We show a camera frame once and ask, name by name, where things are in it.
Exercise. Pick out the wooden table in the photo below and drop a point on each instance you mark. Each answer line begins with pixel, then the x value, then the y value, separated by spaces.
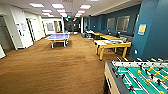
pixel 96 33
pixel 110 36

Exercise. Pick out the white decorated table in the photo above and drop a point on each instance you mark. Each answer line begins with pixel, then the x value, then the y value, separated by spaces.
pixel 110 45

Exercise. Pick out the blue ping pong table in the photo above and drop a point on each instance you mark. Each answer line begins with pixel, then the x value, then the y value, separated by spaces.
pixel 58 36

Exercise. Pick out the ceiling light panel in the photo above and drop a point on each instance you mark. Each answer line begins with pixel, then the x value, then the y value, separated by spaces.
pixel 81 12
pixel 85 6
pixel 46 10
pixel 62 10
pixel 36 5
pixel 57 6

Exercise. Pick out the interior glass window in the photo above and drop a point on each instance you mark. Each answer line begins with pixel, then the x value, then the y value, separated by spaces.
pixel 136 22
pixel 111 24
pixel 123 23

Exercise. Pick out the dark grey sofa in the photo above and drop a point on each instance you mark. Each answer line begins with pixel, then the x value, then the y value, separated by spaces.
pixel 125 36

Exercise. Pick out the white double door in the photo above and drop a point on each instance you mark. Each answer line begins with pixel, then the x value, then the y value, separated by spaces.
pixel 35 30

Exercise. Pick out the green foosball table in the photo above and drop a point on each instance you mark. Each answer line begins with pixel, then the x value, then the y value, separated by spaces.
pixel 140 78

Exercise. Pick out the framed wall picture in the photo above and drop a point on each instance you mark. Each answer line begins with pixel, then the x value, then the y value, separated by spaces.
pixel 50 26

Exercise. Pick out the white wall outlet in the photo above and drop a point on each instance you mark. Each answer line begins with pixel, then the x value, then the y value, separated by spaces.
pixel 135 51

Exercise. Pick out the yellow wall sign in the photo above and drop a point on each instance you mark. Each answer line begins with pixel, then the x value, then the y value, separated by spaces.
pixel 142 29

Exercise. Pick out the white wall notice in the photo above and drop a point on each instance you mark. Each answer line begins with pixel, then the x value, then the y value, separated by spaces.
pixel 23 27

